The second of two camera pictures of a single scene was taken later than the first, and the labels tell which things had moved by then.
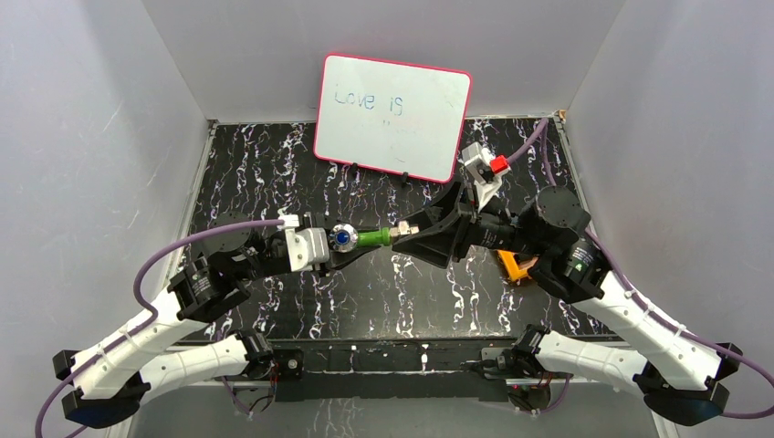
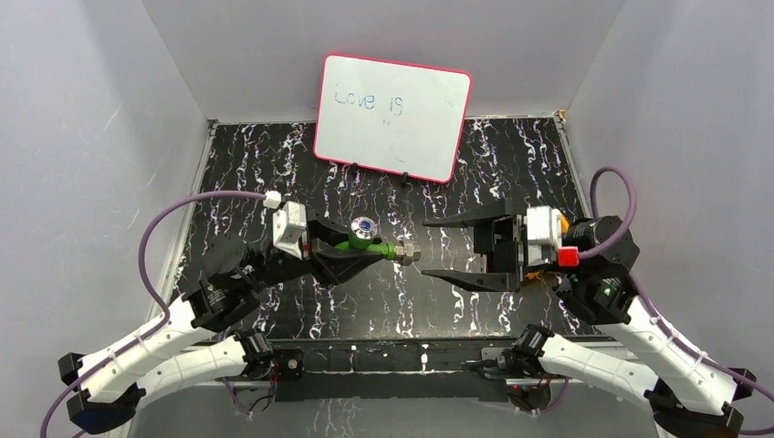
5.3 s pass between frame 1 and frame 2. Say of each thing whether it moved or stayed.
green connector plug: moved
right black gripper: moved
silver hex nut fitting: moved
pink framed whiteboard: stayed
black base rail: stayed
